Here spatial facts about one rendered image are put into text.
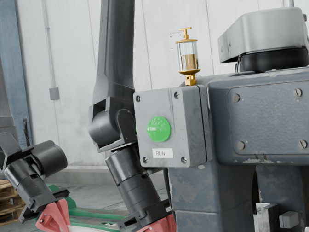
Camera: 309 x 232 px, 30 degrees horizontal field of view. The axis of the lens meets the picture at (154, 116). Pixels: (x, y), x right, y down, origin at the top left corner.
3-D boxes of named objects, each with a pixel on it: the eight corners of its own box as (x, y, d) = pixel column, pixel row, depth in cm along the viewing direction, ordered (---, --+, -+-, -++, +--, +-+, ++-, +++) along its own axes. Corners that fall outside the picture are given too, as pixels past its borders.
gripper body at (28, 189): (72, 193, 120) (52, 168, 123) (34, 205, 112) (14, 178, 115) (60, 213, 124) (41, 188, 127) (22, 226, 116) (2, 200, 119)
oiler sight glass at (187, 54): (175, 71, 73) (172, 43, 73) (187, 70, 75) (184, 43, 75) (191, 69, 71) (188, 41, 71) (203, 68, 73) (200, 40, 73)
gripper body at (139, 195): (181, 204, 98) (163, 165, 100) (146, 219, 90) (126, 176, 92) (155, 218, 102) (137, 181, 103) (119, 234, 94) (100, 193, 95)
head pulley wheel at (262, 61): (230, 75, 78) (228, 57, 78) (263, 72, 85) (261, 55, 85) (290, 68, 72) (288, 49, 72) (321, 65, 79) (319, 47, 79)
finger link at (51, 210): (94, 221, 117) (67, 188, 120) (68, 231, 111) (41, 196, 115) (80, 242, 120) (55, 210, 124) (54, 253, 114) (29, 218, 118)
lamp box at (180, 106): (140, 167, 69) (132, 92, 68) (164, 160, 72) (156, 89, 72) (190, 167, 64) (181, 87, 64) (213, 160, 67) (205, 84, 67)
